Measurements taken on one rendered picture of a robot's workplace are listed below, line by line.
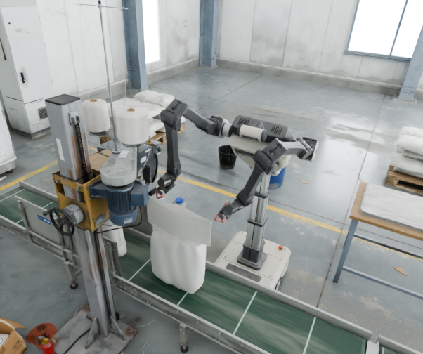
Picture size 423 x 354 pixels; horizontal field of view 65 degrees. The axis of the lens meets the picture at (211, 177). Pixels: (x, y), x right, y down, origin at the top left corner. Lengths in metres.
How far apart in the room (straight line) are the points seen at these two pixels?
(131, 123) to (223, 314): 1.38
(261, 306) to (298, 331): 0.28
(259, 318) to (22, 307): 1.86
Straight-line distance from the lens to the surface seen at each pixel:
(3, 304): 3.26
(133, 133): 1.74
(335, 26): 9.60
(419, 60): 9.09
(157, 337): 2.74
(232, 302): 2.44
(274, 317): 2.42
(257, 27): 10.16
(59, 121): 1.75
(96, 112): 1.90
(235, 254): 2.94
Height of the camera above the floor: 2.28
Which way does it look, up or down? 31 degrees down
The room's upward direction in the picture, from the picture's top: 3 degrees clockwise
